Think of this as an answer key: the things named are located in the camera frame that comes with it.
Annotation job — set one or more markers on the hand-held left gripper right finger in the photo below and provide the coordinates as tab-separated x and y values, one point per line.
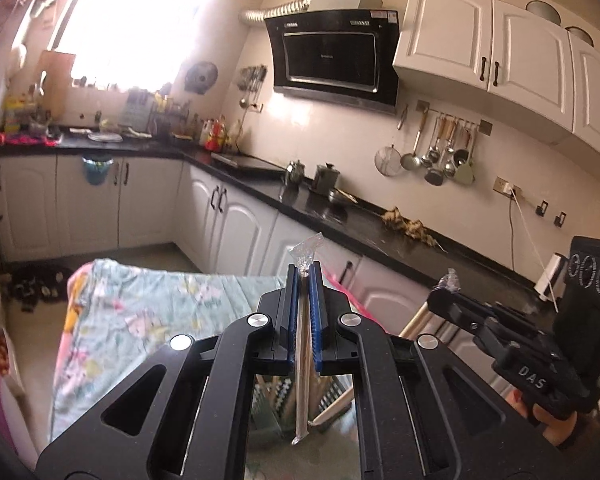
317	320

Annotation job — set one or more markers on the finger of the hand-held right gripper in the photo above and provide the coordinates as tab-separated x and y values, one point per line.
475	317

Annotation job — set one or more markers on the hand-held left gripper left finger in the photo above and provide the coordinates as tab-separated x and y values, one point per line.
292	320

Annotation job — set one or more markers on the green plastic basket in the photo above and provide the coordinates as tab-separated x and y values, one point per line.
267	417

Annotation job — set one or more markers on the row of hanging kitchen utensils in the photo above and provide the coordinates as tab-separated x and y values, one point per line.
445	155

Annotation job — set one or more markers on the person's right hand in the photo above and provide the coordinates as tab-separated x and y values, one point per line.
552	427

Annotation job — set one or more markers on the black kitchen countertop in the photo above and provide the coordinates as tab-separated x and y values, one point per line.
330	210

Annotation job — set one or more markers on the pile of dried ginger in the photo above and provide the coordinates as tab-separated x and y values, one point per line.
410	225

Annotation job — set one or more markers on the small metal bowl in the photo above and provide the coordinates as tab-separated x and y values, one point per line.
341	197

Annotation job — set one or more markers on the metal pot with lid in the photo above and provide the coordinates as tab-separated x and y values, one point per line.
326	177

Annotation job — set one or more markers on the metal kettle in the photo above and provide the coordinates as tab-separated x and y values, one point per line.
295	172

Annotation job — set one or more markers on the printed cartoon blanket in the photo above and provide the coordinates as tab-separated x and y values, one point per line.
130	310

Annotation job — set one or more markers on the black induction cooker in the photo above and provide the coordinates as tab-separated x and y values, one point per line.
247	162

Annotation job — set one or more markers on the white lower cabinets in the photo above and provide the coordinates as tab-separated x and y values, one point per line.
130	200

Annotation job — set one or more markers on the white cabinets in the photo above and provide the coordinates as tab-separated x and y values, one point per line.
505	60
130	200

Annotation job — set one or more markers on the group of condiment bottles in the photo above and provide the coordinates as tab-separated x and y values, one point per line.
215	132

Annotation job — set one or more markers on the blue hanging bag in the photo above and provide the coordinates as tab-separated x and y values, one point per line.
97	170

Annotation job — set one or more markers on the white upper cabinets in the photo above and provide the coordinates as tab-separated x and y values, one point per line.
505	60

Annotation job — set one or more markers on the pile of dark shoes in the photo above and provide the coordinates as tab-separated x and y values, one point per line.
35	282

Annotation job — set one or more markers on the black range hood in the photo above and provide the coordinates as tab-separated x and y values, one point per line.
335	60

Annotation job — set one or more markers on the white plate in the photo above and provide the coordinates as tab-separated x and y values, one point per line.
105	136

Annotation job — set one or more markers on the wooden cutting board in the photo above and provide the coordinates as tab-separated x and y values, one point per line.
55	80

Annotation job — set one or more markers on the bright kitchen window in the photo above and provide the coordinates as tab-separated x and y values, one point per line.
130	20

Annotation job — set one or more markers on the black wall hook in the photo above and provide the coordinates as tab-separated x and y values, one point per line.
542	207
560	219

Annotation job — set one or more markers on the wall socket with white plug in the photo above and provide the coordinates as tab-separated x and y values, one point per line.
505	186

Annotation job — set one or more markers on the brown wall plate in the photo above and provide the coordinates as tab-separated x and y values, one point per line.
485	127

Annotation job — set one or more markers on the wall knife rack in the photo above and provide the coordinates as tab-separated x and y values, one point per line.
252	80

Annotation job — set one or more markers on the round wall vent fan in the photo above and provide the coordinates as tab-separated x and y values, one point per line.
200	77

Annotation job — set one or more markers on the silver flexible duct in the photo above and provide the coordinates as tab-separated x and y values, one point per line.
275	12

